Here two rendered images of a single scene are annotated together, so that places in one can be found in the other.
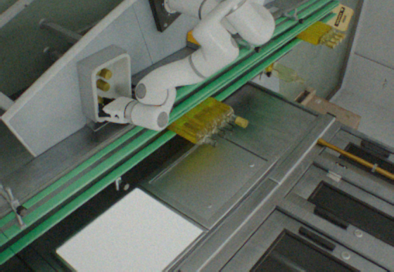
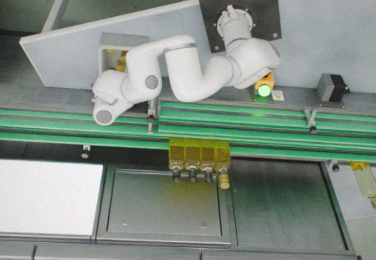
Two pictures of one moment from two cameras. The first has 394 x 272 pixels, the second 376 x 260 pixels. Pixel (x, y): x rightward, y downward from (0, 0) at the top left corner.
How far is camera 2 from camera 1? 0.99 m
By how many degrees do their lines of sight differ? 35
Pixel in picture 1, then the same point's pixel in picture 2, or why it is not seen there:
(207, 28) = (130, 53)
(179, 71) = (115, 82)
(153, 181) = (120, 171)
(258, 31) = (177, 85)
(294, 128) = (301, 237)
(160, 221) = (79, 200)
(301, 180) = not seen: outside the picture
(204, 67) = (124, 89)
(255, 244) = not seen: outside the picture
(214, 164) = (177, 199)
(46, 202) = (8, 119)
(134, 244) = (40, 199)
